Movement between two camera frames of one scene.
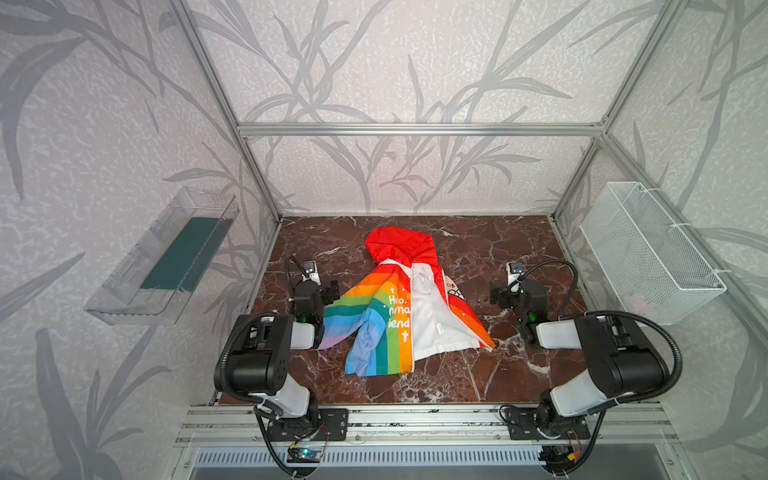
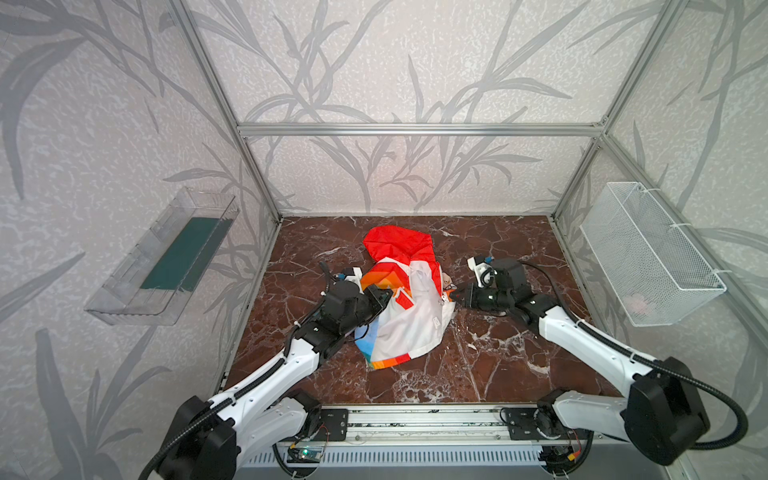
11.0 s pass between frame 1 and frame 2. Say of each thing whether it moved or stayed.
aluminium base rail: stayed
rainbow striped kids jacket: moved
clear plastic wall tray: stayed
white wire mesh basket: stayed
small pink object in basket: stayed
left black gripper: moved
